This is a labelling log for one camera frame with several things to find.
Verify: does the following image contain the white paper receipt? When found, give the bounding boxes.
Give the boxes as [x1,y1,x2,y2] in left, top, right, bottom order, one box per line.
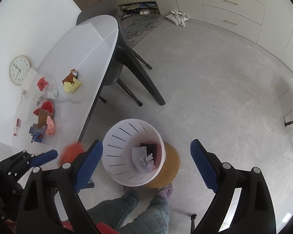
[131,146,149,173]

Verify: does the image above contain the shoe rack with shoes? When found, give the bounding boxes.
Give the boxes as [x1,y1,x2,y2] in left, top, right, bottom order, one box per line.
[117,1,160,17]

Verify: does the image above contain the red paper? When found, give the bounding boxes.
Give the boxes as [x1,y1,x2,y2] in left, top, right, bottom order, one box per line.
[37,77,49,90]

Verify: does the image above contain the red wrapper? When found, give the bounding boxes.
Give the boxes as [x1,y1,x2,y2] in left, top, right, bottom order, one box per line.
[33,101,54,116]

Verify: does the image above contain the white slotted waste bin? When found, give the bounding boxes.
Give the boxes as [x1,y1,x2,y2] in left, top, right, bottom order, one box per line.
[102,119,166,187]

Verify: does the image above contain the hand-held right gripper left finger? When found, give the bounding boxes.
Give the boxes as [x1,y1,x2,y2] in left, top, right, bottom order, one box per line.
[16,139,104,234]

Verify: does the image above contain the purple slipper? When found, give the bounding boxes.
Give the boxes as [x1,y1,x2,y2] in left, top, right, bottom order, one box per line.
[156,182,175,199]

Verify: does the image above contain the yellow paper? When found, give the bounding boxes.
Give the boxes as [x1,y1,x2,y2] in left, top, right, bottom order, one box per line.
[63,78,83,94]

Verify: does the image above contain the red garment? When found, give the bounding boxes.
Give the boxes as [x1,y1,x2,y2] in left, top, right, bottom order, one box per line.
[61,221,118,234]

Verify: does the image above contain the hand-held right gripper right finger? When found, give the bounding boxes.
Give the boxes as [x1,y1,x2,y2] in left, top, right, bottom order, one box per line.
[190,139,276,234]

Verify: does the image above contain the grey-green quilted trousers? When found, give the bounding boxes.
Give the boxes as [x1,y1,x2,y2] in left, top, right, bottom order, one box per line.
[87,191,170,234]

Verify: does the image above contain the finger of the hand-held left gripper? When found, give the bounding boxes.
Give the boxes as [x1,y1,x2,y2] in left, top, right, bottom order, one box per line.
[0,149,59,176]

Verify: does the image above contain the black wrapper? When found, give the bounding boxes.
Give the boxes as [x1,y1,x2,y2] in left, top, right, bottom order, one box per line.
[140,143,160,166]

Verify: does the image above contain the white drawer cabinet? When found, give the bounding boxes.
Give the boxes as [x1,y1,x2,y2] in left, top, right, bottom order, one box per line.
[199,0,268,45]

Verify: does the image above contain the white tote bag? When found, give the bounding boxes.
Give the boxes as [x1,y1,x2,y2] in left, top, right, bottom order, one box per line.
[165,10,190,27]

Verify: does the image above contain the grey chair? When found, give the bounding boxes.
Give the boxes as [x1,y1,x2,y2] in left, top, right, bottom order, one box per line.
[76,0,153,107]

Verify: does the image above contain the pink paper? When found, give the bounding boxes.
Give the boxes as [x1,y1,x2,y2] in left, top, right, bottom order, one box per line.
[45,116,56,136]

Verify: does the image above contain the grey patterned rug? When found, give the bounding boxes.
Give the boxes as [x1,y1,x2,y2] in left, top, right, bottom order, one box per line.
[121,15,168,49]

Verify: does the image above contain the orange paper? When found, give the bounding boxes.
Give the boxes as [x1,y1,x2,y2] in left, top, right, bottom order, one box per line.
[59,143,87,167]

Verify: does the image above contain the brown cardboard piece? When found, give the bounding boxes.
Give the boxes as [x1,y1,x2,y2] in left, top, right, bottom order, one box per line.
[37,108,52,128]

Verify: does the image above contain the white paper ball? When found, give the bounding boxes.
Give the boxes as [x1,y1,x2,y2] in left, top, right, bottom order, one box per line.
[140,153,157,170]

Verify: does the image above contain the black table leg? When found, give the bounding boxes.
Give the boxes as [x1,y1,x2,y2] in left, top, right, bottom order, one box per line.
[113,17,166,106]

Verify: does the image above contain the brown patterned wrapper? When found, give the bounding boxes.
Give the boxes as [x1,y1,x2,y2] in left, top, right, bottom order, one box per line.
[62,69,79,84]

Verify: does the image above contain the clear plastic bag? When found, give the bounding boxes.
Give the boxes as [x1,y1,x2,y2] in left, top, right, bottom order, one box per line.
[30,88,54,108]

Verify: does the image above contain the white round wall clock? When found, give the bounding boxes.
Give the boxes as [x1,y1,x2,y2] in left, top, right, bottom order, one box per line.
[8,56,30,86]

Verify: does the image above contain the round brown wooden stool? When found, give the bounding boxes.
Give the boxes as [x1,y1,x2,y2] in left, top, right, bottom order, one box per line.
[146,141,181,189]

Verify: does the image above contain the red and white small box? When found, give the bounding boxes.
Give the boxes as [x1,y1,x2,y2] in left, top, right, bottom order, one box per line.
[13,118,21,136]

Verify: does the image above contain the blue torn box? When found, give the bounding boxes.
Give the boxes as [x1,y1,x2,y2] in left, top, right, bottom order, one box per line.
[29,124,48,144]

